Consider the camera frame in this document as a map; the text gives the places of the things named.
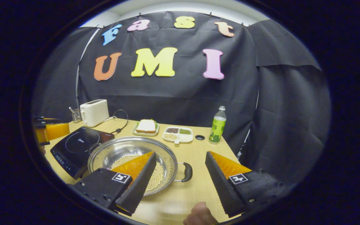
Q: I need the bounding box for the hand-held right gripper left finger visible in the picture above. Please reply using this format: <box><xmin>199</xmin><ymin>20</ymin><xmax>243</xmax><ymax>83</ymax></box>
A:
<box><xmin>68</xmin><ymin>151</ymin><xmax>157</xmax><ymax>217</ymax></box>

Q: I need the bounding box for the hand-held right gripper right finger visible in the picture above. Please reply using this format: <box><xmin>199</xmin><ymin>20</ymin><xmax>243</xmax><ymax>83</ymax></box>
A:
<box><xmin>205</xmin><ymin>151</ymin><xmax>295</xmax><ymax>218</ymax></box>

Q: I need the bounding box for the black induction cooktop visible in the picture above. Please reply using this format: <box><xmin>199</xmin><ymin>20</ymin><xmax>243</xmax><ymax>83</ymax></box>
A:
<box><xmin>50</xmin><ymin>126</ymin><xmax>115</xmax><ymax>180</ymax></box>

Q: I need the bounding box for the pile of soybeans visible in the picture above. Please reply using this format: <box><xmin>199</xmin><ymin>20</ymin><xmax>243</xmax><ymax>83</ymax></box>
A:
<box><xmin>111</xmin><ymin>154</ymin><xmax>165</xmax><ymax>192</ymax></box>

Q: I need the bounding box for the stainless steel pot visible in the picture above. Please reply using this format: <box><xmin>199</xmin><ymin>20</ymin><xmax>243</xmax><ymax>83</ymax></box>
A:
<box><xmin>88</xmin><ymin>136</ymin><xmax>193</xmax><ymax>196</ymax></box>

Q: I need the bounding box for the white toaster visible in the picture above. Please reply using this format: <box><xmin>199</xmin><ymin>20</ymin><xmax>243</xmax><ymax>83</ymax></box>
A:
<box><xmin>80</xmin><ymin>99</ymin><xmax>110</xmax><ymax>128</ymax></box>

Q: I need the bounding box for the white sandwich plate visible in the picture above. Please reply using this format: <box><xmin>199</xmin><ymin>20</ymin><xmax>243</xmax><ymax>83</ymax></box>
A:
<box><xmin>132</xmin><ymin>120</ymin><xmax>160</xmax><ymax>137</ymax></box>

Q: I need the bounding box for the green drink bottle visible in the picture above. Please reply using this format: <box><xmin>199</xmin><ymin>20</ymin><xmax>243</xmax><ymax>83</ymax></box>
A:
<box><xmin>209</xmin><ymin>106</ymin><xmax>227</xmax><ymax>144</ymax></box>

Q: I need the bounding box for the white bread sandwich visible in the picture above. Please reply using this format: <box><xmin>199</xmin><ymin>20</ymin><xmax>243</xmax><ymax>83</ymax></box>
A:
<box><xmin>136</xmin><ymin>119</ymin><xmax>156</xmax><ymax>134</ymax></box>

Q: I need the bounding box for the white divided dish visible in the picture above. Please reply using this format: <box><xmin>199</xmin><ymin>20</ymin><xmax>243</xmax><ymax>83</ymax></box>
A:
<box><xmin>162</xmin><ymin>126</ymin><xmax>194</xmax><ymax>145</ymax></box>

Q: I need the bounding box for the wire utensil holder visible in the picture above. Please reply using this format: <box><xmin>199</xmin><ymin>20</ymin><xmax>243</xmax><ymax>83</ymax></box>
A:
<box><xmin>69</xmin><ymin>107</ymin><xmax>83</xmax><ymax>123</ymax></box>

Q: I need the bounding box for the black power cable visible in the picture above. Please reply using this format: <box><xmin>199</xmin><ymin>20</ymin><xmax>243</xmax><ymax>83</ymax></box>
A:
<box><xmin>105</xmin><ymin>109</ymin><xmax>129</xmax><ymax>135</ymax></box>

